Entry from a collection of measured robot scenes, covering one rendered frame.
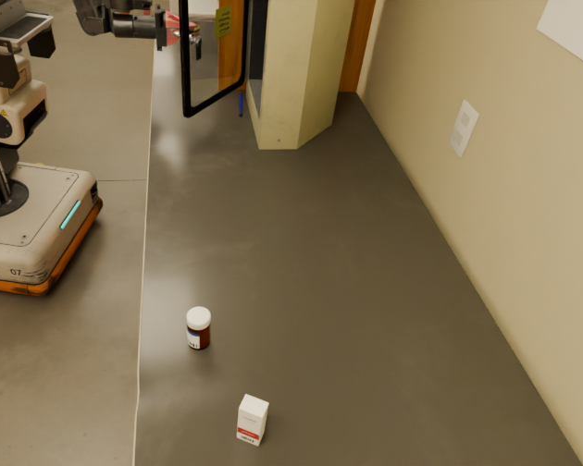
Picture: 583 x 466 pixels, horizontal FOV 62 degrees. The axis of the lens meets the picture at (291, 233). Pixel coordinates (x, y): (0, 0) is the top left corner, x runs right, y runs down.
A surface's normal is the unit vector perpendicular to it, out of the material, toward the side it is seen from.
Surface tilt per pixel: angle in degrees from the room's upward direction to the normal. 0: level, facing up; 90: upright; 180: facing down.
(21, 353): 0
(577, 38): 90
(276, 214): 0
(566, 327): 90
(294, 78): 90
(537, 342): 90
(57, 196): 0
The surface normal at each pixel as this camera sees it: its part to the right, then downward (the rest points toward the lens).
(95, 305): 0.11, -0.74
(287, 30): 0.18, 0.67
